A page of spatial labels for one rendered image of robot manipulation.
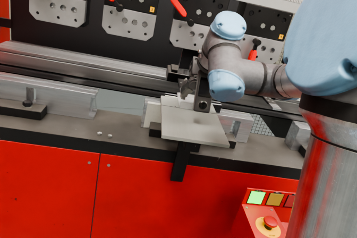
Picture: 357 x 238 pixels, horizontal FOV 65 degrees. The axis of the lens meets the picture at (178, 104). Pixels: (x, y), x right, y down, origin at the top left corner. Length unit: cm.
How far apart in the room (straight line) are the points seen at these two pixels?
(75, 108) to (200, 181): 48
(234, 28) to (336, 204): 45
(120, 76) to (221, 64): 67
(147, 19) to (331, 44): 67
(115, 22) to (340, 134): 72
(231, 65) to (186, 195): 55
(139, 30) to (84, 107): 32
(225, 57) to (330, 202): 41
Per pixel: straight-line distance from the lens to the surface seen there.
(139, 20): 85
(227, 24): 63
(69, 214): 109
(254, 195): 92
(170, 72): 113
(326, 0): 26
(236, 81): 58
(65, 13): 89
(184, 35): 86
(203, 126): 80
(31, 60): 127
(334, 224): 27
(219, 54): 61
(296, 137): 112
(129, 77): 119
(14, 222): 118
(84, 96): 96
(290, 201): 99
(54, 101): 100
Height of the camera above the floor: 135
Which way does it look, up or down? 23 degrees down
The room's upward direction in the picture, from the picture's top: 13 degrees clockwise
